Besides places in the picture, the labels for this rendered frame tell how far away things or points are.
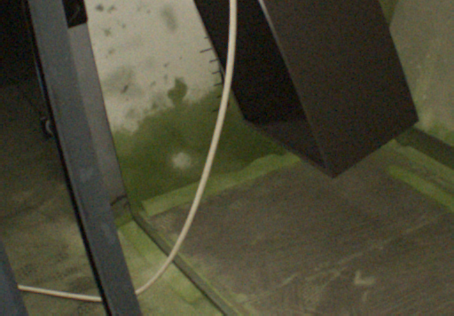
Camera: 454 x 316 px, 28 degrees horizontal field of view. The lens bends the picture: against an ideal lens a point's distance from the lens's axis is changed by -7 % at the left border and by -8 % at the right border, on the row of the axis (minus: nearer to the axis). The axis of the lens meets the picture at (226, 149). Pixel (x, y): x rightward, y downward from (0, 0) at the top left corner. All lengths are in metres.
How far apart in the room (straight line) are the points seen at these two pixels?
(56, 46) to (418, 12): 2.67
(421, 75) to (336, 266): 1.04
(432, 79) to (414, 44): 0.22
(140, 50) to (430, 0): 1.24
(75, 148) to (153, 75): 2.14
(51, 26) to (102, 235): 0.38
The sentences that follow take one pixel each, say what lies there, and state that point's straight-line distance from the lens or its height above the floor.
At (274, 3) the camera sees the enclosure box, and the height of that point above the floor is 1.02.
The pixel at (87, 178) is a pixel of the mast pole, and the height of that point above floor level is 1.07.
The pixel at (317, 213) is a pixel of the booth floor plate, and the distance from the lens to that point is 3.55.
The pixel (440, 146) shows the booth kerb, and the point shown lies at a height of 0.14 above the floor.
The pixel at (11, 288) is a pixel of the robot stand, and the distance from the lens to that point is 2.94.
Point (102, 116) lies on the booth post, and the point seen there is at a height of 0.47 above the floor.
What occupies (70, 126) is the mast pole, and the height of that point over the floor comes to 1.17.
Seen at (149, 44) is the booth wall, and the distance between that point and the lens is 3.67.
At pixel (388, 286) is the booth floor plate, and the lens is 3.04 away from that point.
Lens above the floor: 1.68
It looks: 23 degrees down
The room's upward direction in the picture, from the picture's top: 12 degrees counter-clockwise
